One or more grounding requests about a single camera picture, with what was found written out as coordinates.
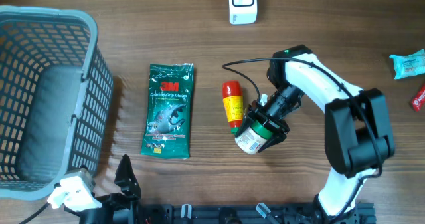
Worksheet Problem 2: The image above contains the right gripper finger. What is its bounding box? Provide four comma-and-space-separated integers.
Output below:
258, 133, 287, 153
234, 112, 255, 138

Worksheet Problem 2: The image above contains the white jar green lid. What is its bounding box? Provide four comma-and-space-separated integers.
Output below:
235, 121, 273, 155

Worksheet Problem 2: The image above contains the red chili sauce bottle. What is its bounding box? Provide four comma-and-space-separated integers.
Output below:
222, 80, 244, 134

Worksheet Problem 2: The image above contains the green 3M gloves package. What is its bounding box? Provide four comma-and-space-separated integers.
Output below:
141, 64, 194, 159

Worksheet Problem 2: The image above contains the white barcode scanner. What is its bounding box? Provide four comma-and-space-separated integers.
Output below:
228, 0, 258, 25

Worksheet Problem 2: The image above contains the red candy stick pack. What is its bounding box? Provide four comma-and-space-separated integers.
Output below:
411, 85, 425, 112

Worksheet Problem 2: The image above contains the teal wet wipes pack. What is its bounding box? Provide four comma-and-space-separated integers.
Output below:
389, 49, 425, 80

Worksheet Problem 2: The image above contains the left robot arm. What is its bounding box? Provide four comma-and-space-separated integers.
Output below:
79, 154, 141, 224

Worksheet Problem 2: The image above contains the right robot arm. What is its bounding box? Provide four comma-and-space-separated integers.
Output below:
235, 45, 395, 223

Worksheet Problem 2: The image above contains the grey plastic shopping basket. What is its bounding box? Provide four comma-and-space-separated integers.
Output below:
1, 5, 114, 201

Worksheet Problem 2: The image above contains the black right camera cable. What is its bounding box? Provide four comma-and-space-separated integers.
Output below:
221, 57, 384, 215

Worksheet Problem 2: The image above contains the black camera cable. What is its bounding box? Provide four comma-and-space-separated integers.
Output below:
221, 57, 384, 215
20, 202, 51, 224

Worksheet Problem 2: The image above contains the black left camera cable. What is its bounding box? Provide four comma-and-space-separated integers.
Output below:
20, 202, 51, 224

